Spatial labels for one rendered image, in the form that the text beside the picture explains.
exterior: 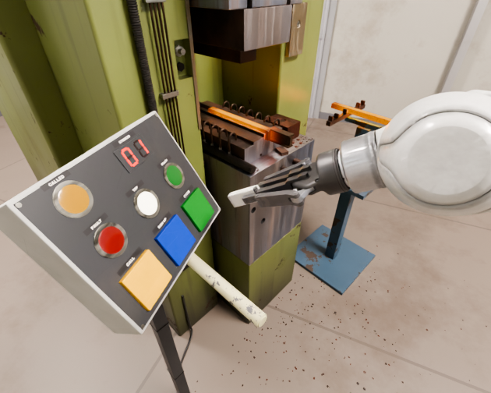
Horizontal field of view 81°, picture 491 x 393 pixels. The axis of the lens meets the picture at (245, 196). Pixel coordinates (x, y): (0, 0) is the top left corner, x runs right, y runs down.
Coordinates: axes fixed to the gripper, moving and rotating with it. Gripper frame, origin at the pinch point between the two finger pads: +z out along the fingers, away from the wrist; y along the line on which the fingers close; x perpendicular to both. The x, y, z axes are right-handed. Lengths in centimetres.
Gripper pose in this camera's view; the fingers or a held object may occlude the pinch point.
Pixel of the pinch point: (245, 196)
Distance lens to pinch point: 58.1
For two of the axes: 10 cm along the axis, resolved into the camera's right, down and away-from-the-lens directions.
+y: 3.2, -5.8, 7.5
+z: -8.2, 2.3, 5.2
